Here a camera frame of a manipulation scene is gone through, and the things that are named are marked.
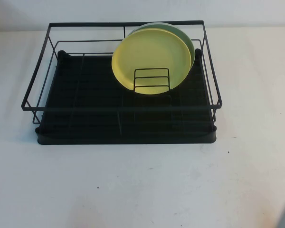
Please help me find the yellow round plate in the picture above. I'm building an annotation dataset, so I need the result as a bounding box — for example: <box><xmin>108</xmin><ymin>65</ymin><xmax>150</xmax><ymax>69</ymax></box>
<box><xmin>111</xmin><ymin>28</ymin><xmax>191</xmax><ymax>95</ymax></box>

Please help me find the black wire dish rack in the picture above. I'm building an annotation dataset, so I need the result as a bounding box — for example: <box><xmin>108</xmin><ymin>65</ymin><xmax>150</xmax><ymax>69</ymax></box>
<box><xmin>20</xmin><ymin>20</ymin><xmax>222</xmax><ymax>125</ymax></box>

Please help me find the pale green round plate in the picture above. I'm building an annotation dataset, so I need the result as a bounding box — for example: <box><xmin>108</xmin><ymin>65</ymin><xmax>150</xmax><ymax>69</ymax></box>
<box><xmin>130</xmin><ymin>22</ymin><xmax>196</xmax><ymax>72</ymax></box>

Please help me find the black plastic drain tray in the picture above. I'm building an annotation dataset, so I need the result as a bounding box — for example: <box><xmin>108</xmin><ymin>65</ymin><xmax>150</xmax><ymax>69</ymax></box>
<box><xmin>35</xmin><ymin>48</ymin><xmax>218</xmax><ymax>145</ymax></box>

